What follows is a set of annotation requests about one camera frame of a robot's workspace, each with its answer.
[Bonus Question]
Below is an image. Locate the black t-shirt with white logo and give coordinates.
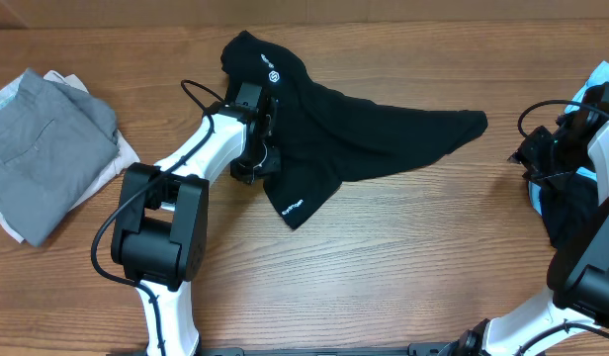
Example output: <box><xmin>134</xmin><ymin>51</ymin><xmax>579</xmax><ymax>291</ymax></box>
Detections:
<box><xmin>220</xmin><ymin>31</ymin><xmax>488</xmax><ymax>229</ymax></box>

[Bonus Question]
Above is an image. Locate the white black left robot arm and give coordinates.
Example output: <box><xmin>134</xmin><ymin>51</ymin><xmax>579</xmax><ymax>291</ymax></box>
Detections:
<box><xmin>111</xmin><ymin>83</ymin><xmax>281</xmax><ymax>355</ymax></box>

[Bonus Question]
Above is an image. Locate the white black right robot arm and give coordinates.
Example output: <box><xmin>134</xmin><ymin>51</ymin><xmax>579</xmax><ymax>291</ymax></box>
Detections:
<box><xmin>439</xmin><ymin>81</ymin><xmax>609</xmax><ymax>355</ymax></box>

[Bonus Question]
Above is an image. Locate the light blue garment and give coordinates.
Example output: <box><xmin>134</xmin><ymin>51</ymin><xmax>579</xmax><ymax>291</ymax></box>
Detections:
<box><xmin>527</xmin><ymin>60</ymin><xmax>609</xmax><ymax>215</ymax></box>

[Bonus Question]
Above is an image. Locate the folded white garment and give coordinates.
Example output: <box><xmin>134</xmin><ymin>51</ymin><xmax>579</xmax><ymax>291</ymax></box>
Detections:
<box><xmin>0</xmin><ymin>69</ymin><xmax>141</xmax><ymax>244</ymax></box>

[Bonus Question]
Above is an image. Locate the folded grey shirt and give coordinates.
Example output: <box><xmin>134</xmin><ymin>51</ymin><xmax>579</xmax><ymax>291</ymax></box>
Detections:
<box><xmin>0</xmin><ymin>67</ymin><xmax>121</xmax><ymax>247</ymax></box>

